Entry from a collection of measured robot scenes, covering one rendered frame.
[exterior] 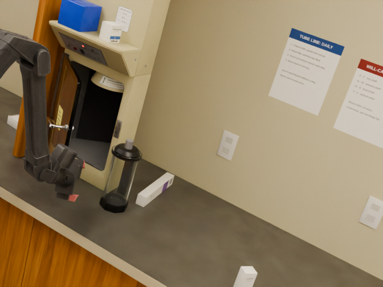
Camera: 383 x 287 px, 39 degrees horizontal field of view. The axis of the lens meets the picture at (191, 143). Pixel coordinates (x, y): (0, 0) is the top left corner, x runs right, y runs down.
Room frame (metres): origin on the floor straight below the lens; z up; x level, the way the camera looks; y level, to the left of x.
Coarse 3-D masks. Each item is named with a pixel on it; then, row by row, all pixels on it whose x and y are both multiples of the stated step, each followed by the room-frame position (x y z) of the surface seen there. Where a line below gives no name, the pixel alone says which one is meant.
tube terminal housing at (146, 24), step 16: (96, 0) 1.93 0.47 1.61; (112, 0) 1.90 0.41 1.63; (128, 0) 1.88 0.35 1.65; (144, 0) 1.85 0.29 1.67; (160, 0) 1.88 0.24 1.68; (112, 16) 1.90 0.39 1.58; (144, 16) 1.85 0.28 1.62; (160, 16) 1.90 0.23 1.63; (128, 32) 1.86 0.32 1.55; (144, 32) 1.84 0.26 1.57; (160, 32) 1.93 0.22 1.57; (144, 48) 1.86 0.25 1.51; (96, 64) 1.90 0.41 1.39; (144, 64) 1.88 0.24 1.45; (128, 80) 1.85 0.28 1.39; (144, 80) 1.91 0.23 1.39; (128, 96) 1.84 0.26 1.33; (144, 96) 1.93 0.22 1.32; (128, 112) 1.86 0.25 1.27; (128, 128) 1.88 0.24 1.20; (112, 144) 1.85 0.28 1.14; (80, 176) 1.89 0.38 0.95; (96, 176) 1.86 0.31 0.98
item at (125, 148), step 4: (128, 140) 1.75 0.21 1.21; (132, 140) 1.76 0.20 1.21; (120, 144) 1.76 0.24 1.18; (124, 144) 1.77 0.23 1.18; (128, 144) 1.74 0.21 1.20; (132, 144) 1.75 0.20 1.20; (116, 148) 1.74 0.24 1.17; (120, 148) 1.73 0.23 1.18; (124, 148) 1.74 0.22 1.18; (128, 148) 1.74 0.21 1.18; (132, 148) 1.76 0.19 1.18; (136, 148) 1.77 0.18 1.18; (120, 152) 1.72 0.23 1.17; (124, 152) 1.72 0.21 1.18; (128, 152) 1.72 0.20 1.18; (132, 152) 1.73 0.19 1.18; (136, 152) 1.74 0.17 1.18; (128, 156) 1.71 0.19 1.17; (132, 156) 1.72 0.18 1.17; (136, 156) 1.73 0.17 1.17
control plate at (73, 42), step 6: (66, 36) 1.86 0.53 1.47; (66, 42) 1.89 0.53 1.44; (72, 42) 1.86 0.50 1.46; (78, 42) 1.84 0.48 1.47; (72, 48) 1.90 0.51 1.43; (78, 48) 1.87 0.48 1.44; (84, 48) 1.85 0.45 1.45; (90, 48) 1.82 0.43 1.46; (96, 48) 1.80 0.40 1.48; (84, 54) 1.88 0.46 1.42; (90, 54) 1.85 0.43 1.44; (96, 54) 1.83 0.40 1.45; (102, 54) 1.80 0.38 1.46; (96, 60) 1.86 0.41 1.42; (102, 60) 1.84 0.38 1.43
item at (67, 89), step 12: (60, 72) 1.93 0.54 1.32; (72, 72) 1.76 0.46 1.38; (60, 84) 1.89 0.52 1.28; (72, 84) 1.73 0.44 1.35; (60, 96) 1.86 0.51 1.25; (72, 96) 1.70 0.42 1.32; (72, 108) 1.68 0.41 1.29; (48, 132) 1.93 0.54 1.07; (60, 132) 1.76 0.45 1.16; (48, 144) 1.89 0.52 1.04
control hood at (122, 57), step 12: (60, 24) 1.84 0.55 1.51; (60, 36) 1.88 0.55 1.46; (72, 36) 1.83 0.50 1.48; (84, 36) 1.79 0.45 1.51; (96, 36) 1.83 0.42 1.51; (108, 48) 1.76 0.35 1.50; (120, 48) 1.76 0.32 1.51; (132, 48) 1.81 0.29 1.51; (108, 60) 1.81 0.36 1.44; (120, 60) 1.77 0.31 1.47; (132, 60) 1.80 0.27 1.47; (120, 72) 1.84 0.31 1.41; (132, 72) 1.82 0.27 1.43
